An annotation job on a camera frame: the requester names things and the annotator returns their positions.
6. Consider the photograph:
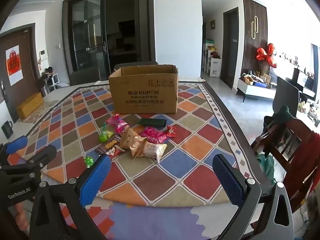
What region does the red cloth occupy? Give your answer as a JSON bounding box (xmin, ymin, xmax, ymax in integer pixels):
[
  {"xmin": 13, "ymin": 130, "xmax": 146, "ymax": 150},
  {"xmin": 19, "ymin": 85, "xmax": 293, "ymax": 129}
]
[{"xmin": 287, "ymin": 130, "xmax": 320, "ymax": 205}]

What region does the black piano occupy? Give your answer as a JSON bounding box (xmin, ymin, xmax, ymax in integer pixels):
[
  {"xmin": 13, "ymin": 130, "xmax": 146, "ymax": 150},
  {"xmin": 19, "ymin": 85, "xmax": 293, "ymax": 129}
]
[{"xmin": 285, "ymin": 67, "xmax": 318, "ymax": 98}]

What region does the colourful checked mat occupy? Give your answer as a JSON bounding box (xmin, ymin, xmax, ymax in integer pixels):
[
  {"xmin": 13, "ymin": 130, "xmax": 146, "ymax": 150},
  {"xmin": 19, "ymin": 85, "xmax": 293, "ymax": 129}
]
[{"xmin": 7, "ymin": 81, "xmax": 253, "ymax": 205}]

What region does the pile of assorted boxes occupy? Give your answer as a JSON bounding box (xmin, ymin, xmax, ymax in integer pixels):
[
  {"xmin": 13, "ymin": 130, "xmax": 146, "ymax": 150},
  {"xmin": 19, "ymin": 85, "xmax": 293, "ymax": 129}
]
[{"xmin": 241, "ymin": 71, "xmax": 275, "ymax": 88}]

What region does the brown cardboard box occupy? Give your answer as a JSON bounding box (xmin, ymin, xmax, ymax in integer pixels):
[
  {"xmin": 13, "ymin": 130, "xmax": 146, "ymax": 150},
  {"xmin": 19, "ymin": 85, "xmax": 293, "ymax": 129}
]
[{"xmin": 108, "ymin": 64, "xmax": 179, "ymax": 115}]

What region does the dark slatted wall panel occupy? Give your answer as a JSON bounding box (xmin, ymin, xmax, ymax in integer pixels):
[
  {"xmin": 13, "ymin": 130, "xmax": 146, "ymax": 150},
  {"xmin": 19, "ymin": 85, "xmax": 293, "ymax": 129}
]
[{"xmin": 242, "ymin": 0, "xmax": 268, "ymax": 80}]

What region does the dark interior door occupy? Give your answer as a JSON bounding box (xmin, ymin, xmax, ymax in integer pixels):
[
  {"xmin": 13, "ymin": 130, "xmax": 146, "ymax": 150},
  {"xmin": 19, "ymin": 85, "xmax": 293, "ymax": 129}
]
[{"xmin": 222, "ymin": 7, "xmax": 239, "ymax": 89}]

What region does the brown cat biscuit packet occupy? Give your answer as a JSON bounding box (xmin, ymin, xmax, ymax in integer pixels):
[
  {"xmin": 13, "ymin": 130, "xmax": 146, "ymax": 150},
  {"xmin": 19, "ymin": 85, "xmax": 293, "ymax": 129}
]
[{"xmin": 95, "ymin": 142, "xmax": 125, "ymax": 159}]

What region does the dark green snack packet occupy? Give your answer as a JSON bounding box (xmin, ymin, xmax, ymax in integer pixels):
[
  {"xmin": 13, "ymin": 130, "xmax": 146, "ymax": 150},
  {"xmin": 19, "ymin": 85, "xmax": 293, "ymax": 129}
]
[{"xmin": 138, "ymin": 118, "xmax": 167, "ymax": 127}]

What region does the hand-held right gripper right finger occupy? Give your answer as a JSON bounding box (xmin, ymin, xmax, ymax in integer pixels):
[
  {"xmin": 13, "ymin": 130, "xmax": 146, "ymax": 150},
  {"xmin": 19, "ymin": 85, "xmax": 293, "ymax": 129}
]
[{"xmin": 212, "ymin": 154, "xmax": 295, "ymax": 240}]

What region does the pink snack packet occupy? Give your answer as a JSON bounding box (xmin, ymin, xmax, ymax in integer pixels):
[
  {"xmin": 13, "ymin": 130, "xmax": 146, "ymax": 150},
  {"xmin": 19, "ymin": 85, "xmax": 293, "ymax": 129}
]
[
  {"xmin": 105, "ymin": 114, "xmax": 128, "ymax": 133},
  {"xmin": 139, "ymin": 126, "xmax": 168, "ymax": 144}
]

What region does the white stool rack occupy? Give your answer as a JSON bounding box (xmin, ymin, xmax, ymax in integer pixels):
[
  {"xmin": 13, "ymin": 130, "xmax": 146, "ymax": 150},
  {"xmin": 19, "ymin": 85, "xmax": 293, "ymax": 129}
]
[{"xmin": 46, "ymin": 72, "xmax": 62, "ymax": 92}]

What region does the person's left hand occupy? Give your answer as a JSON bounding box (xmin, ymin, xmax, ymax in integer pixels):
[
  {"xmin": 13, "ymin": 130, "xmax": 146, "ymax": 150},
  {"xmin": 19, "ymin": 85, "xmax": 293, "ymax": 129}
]
[{"xmin": 14, "ymin": 201, "xmax": 34, "ymax": 230}]

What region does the black mug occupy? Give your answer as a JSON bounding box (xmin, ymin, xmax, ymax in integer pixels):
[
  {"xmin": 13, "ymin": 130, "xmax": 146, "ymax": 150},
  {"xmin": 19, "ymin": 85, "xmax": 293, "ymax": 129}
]
[{"xmin": 1, "ymin": 120, "xmax": 13, "ymax": 139}]

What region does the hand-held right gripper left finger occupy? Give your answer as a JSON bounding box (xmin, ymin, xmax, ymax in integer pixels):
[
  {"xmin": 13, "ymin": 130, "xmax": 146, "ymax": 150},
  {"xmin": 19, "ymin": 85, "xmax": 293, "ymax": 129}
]
[{"xmin": 29, "ymin": 154, "xmax": 112, "ymax": 240}]

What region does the red paper door poster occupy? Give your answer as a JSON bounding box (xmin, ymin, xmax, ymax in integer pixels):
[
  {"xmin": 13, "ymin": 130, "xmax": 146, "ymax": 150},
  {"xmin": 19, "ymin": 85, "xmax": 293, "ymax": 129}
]
[{"xmin": 5, "ymin": 45, "xmax": 24, "ymax": 85}]

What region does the dark plush toy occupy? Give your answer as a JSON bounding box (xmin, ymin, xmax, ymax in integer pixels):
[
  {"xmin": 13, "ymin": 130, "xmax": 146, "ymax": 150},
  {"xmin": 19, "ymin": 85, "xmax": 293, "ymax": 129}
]
[{"xmin": 41, "ymin": 66, "xmax": 55, "ymax": 80}]

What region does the grey dining chair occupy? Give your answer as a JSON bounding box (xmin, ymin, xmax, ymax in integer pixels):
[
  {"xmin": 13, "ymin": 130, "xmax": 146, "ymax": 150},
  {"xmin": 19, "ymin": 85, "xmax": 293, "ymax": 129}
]
[{"xmin": 274, "ymin": 76, "xmax": 300, "ymax": 120}]

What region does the white toy shelf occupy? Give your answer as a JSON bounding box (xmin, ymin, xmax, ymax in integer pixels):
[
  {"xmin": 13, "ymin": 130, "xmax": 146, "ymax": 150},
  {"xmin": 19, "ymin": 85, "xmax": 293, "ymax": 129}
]
[{"xmin": 203, "ymin": 39, "xmax": 222, "ymax": 77}]

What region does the clear snack packet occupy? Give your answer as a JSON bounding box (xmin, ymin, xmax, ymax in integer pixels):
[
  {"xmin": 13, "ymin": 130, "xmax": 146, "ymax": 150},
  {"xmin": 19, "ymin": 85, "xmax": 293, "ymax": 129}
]
[{"xmin": 141, "ymin": 142, "xmax": 167, "ymax": 163}]

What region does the golden snack packet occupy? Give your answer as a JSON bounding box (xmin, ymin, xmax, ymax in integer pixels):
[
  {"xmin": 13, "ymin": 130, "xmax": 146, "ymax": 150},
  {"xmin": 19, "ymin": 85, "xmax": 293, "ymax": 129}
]
[
  {"xmin": 119, "ymin": 125, "xmax": 137, "ymax": 149},
  {"xmin": 129, "ymin": 136, "xmax": 148, "ymax": 158}
]

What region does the wooden chair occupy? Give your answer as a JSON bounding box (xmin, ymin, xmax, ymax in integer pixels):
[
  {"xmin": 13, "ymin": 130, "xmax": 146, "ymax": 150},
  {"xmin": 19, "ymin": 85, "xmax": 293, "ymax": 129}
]
[{"xmin": 251, "ymin": 116, "xmax": 320, "ymax": 213}]

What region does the brown entrance door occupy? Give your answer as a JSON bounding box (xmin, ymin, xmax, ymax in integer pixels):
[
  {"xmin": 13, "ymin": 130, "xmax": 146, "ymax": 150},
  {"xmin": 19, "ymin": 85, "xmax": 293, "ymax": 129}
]
[{"xmin": 0, "ymin": 23, "xmax": 45, "ymax": 123}]

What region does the dark green hat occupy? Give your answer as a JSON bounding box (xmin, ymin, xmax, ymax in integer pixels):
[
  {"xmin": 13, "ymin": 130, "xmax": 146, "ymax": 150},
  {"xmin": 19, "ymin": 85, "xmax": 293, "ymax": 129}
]
[{"xmin": 272, "ymin": 105, "xmax": 293, "ymax": 124}]

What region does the dark glass sliding door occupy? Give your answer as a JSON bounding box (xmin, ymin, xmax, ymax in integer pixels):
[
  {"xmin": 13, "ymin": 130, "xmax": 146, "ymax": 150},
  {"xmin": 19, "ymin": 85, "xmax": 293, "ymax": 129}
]
[{"xmin": 62, "ymin": 0, "xmax": 154, "ymax": 80}]

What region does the purple patterned tablecloth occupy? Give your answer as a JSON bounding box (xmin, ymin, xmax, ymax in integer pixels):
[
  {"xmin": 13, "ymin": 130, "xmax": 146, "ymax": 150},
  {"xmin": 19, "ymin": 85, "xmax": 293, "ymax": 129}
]
[{"xmin": 59, "ymin": 200, "xmax": 253, "ymax": 240}]

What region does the white low cabinet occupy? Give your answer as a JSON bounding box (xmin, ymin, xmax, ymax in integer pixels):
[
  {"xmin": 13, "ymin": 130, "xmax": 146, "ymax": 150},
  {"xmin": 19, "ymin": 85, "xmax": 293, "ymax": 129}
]
[{"xmin": 236, "ymin": 78, "xmax": 277, "ymax": 103}]

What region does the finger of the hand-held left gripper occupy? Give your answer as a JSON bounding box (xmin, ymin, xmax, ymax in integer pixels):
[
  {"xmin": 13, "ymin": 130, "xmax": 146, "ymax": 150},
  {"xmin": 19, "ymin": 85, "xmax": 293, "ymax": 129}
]
[
  {"xmin": 0, "ymin": 135, "xmax": 28, "ymax": 166},
  {"xmin": 0, "ymin": 144, "xmax": 57, "ymax": 186}
]

